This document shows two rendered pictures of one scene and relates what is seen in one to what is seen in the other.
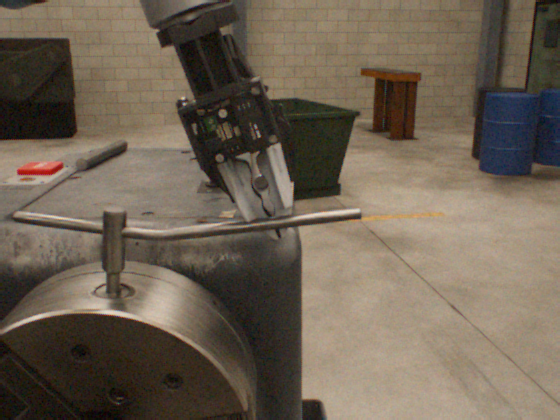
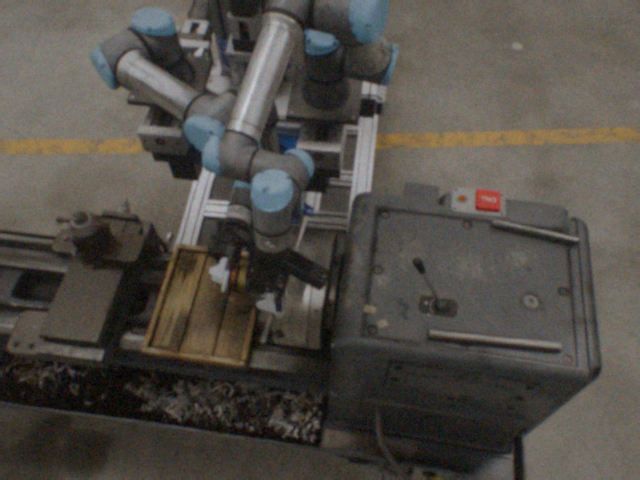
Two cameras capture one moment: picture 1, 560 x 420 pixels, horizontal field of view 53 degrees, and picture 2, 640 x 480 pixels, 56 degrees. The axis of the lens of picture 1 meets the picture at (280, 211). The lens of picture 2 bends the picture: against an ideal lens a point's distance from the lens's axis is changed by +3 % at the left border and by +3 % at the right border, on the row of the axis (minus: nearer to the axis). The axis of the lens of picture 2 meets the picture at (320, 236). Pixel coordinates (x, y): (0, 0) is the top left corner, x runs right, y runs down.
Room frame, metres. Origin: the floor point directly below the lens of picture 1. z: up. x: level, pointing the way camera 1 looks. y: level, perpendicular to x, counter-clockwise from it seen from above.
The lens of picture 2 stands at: (0.71, -0.50, 2.51)
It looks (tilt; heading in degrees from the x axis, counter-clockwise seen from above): 59 degrees down; 101
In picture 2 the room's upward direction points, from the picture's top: 1 degrees counter-clockwise
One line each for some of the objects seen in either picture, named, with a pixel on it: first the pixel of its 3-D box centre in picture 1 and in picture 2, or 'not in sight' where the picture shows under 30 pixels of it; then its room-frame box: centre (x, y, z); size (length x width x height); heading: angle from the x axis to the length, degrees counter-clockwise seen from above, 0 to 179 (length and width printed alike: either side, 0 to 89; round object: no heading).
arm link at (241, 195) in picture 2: not in sight; (243, 197); (0.30, 0.45, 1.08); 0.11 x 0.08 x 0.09; 91
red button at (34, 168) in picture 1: (41, 170); (487, 201); (0.97, 0.42, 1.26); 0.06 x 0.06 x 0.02; 1
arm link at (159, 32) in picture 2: not in sight; (155, 35); (-0.02, 0.79, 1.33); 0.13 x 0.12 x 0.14; 58
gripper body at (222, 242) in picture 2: not in sight; (228, 242); (0.29, 0.29, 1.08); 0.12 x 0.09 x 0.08; 91
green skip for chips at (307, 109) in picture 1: (283, 148); not in sight; (5.60, -0.03, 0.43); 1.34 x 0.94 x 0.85; 23
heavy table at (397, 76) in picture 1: (387, 101); not in sight; (9.36, -1.75, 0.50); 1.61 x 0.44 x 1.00; 11
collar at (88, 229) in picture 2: not in sight; (82, 222); (-0.10, 0.25, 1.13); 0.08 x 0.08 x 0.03
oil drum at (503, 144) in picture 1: (508, 133); not in sight; (6.48, -2.63, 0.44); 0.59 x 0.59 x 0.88
